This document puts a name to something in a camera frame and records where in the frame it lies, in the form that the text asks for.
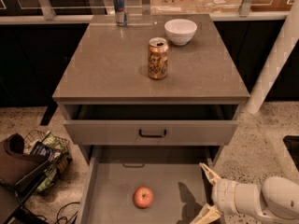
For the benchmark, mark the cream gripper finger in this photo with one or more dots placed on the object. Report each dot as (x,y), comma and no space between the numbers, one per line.
(207,215)
(211,176)

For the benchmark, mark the gold soda can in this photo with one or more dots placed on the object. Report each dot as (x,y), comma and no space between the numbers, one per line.
(157,58)

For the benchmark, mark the snack bag in basket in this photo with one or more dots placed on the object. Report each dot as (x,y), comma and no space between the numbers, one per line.
(43,150)

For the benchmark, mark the grey middle drawer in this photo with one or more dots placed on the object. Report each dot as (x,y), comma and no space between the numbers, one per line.
(180,188)

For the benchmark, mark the black wire basket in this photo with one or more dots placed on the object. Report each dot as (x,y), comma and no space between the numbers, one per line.
(55,149)

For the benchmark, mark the cardboard box left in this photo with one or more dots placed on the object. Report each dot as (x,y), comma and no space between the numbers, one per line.
(172,7)

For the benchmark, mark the grey top drawer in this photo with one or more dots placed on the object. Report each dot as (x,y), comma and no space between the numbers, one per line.
(152,125)

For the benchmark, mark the grey drawer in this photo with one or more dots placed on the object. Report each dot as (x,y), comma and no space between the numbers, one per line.
(152,125)
(180,188)

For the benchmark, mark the white slanted post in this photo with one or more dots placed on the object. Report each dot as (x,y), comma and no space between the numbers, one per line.
(278,56)

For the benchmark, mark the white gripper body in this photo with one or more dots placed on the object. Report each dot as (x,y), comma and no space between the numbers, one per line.
(221,194)

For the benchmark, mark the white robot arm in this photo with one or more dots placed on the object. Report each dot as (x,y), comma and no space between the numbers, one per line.
(276,201)

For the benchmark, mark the red apple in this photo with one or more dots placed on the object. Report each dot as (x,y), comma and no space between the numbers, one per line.
(143,197)

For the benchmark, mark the blue silver energy drink can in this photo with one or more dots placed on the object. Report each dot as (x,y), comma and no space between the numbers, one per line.
(120,12)

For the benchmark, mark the white bowl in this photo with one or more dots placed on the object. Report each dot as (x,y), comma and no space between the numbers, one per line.
(180,31)

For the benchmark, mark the brown robot base part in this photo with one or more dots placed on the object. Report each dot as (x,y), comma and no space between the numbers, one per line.
(20,175)

